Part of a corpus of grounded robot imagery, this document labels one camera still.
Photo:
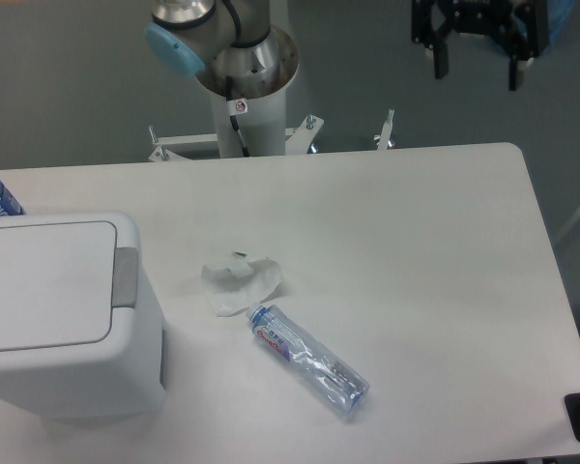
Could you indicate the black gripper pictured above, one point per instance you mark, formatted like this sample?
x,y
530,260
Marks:
x,y
519,28

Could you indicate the white trash can body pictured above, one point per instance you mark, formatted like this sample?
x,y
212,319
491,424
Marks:
x,y
122,374

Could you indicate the white trash can lid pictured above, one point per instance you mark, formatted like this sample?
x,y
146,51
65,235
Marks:
x,y
59,282

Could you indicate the crumpled white tissue paper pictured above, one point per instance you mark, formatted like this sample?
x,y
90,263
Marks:
x,y
238,281

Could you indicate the empty clear plastic bottle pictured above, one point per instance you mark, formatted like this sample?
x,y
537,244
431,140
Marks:
x,y
334,379

